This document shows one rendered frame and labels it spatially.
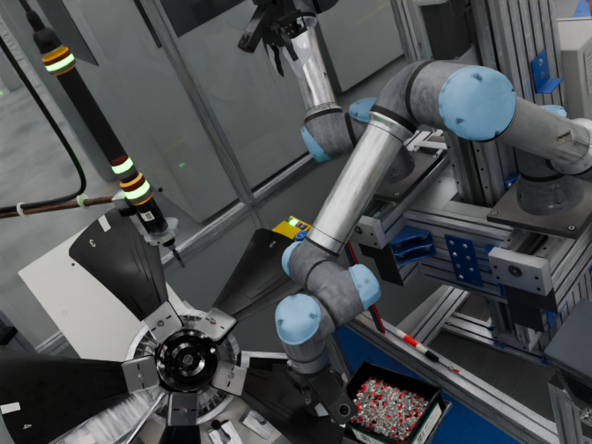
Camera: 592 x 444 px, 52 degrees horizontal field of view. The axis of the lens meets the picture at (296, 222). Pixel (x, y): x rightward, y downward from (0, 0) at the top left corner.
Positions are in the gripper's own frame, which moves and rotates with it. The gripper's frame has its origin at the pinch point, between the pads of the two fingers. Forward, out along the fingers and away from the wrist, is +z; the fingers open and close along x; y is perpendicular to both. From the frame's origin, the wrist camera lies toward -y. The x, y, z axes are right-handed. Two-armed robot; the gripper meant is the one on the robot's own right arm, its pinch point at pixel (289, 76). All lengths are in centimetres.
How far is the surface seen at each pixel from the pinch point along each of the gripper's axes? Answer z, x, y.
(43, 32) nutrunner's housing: -37, -26, -51
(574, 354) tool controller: 25, -86, -20
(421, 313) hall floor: 148, 46, 44
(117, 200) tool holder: -7, -22, -54
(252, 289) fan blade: 26, -24, -40
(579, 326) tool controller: 24, -84, -16
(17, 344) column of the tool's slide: 35, 33, -89
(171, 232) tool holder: 2, -28, -50
